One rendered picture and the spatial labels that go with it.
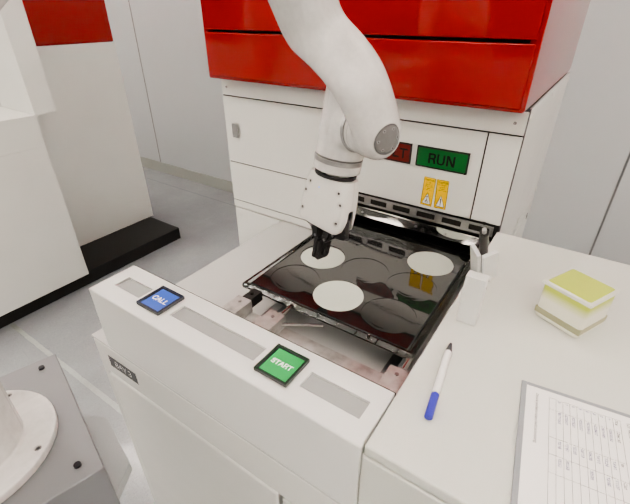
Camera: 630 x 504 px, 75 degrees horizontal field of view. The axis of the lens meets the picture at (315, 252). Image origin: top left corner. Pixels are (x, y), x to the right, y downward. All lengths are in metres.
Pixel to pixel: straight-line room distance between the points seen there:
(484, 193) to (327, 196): 0.39
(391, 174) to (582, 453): 0.69
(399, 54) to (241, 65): 0.43
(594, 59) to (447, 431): 2.05
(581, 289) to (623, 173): 1.78
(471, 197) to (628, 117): 1.52
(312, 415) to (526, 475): 0.24
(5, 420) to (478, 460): 0.54
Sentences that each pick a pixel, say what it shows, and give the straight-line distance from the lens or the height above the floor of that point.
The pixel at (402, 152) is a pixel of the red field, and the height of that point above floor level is 1.10.
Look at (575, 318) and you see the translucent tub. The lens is 0.71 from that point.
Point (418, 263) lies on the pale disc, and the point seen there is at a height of 0.90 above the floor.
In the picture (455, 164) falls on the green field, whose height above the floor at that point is 1.10.
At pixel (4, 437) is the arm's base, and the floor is 0.96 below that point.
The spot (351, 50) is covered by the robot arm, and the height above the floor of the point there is 1.34.
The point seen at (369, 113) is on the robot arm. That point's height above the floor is 1.26.
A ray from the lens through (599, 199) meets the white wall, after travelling 2.51.
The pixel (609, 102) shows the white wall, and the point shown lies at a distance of 2.40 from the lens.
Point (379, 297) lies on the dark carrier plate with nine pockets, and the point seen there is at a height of 0.90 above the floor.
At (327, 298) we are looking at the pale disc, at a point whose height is 0.90.
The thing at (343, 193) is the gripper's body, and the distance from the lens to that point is 0.70.
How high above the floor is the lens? 1.39
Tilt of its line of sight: 31 degrees down
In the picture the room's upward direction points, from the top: straight up
